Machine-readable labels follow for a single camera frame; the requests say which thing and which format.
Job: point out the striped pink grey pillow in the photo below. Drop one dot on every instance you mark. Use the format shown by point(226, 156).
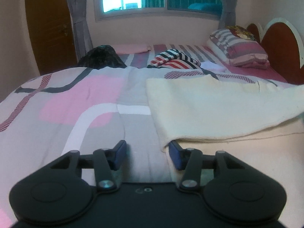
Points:
point(237, 52)

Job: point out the brown wooden door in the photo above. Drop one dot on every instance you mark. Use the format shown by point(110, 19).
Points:
point(51, 35)

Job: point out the grey left curtain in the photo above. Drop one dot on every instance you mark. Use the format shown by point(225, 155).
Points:
point(82, 39)

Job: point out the red black striped garment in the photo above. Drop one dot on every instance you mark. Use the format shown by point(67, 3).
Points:
point(174, 59)

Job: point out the cream knit sweater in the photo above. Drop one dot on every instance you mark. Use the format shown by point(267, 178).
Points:
point(260, 123)

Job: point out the grey right curtain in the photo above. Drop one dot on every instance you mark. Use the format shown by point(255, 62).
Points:
point(228, 15)

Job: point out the patterned grey pink bedspread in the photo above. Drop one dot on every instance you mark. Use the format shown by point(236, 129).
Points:
point(84, 109)

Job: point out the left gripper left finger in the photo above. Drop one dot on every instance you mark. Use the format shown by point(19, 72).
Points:
point(107, 161)

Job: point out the red white headboard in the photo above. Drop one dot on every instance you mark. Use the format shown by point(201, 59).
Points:
point(284, 46)

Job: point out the colourful cartoon cushion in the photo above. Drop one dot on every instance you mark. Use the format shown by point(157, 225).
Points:
point(241, 32)

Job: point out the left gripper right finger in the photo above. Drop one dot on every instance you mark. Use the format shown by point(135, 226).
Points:
point(190, 161)

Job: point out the black crumpled garment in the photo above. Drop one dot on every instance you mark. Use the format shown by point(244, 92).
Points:
point(101, 57)

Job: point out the striped pink bed sheet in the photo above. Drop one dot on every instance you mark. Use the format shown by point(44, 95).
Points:
point(139, 55)

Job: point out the grey curtain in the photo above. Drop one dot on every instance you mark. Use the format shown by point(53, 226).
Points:
point(82, 39)
point(228, 15)

